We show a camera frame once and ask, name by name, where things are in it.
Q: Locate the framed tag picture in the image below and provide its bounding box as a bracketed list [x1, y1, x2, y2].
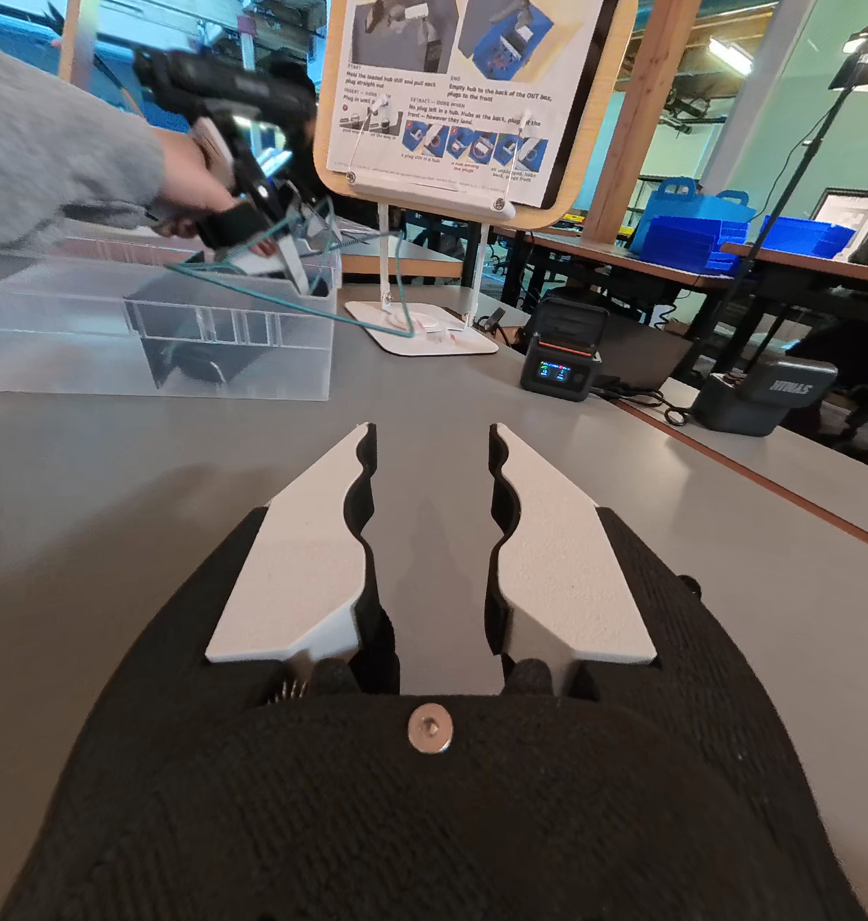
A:
[810, 187, 868, 264]

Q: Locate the blue tote with handles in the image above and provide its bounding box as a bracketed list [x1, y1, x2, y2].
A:
[645, 177, 759, 225]

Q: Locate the wooden post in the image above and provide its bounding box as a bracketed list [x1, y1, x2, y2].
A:
[581, 0, 703, 246]

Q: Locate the teal braided usb cable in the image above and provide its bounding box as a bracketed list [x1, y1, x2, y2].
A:
[166, 196, 416, 339]

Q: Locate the blue tray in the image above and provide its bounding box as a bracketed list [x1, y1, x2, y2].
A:
[754, 214, 857, 261]

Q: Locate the small black device with screen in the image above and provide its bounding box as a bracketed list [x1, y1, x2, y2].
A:
[519, 296, 609, 393]

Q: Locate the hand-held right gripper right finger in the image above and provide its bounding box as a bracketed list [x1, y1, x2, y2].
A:
[486, 422, 658, 695]

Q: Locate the black cable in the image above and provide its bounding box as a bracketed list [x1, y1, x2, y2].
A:
[592, 383, 703, 430]

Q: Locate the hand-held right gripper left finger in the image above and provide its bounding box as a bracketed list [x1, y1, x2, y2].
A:
[204, 422, 399, 695]

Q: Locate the clear acrylic box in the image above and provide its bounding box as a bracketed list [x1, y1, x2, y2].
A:
[0, 219, 343, 401]

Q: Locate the person's left hand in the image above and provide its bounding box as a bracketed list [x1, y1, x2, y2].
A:
[148, 130, 239, 240]

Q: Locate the white sign stand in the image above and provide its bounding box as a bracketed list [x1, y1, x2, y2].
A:
[344, 178, 516, 357]

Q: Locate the wooden top table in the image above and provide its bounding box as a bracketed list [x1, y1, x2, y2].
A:
[720, 241, 868, 290]
[493, 223, 755, 339]

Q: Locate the black power pack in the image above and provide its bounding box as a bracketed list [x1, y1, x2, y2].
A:
[692, 357, 839, 437]

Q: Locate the person's left forearm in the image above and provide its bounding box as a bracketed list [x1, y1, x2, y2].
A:
[0, 25, 169, 249]

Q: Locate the stack of blue trays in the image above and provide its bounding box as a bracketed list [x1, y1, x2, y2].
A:
[628, 214, 753, 276]

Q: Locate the black light stand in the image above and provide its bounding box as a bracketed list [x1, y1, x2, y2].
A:
[706, 72, 867, 378]

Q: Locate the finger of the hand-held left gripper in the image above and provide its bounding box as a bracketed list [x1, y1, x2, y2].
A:
[247, 232, 315, 297]

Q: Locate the instruction sign board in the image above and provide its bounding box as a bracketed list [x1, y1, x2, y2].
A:
[312, 0, 640, 231]

